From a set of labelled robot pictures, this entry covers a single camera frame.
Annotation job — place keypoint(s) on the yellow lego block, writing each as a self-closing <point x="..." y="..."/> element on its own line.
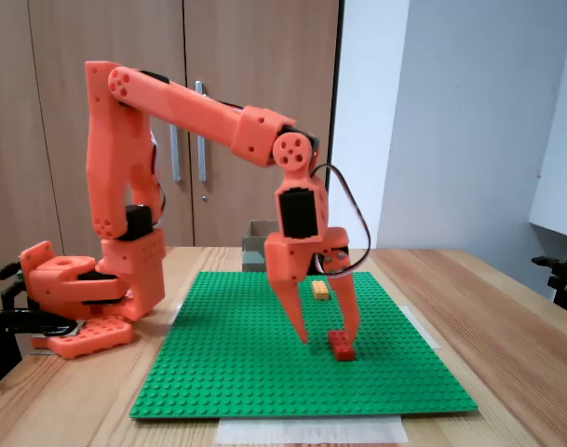
<point x="320" y="289"/>

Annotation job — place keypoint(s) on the green lego baseplate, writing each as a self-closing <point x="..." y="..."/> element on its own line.
<point x="241" y="372"/>

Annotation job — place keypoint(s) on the cardboard box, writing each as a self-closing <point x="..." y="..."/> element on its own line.
<point x="255" y="247"/>

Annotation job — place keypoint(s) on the wooden cabinet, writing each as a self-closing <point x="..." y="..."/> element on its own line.
<point x="264" y="56"/>

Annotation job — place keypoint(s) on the masking tape strip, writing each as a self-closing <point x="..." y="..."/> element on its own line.
<point x="311" y="430"/>
<point x="170" y="321"/>
<point x="422" y="328"/>

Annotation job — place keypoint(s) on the red lego block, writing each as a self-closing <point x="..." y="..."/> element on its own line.
<point x="343" y="351"/>

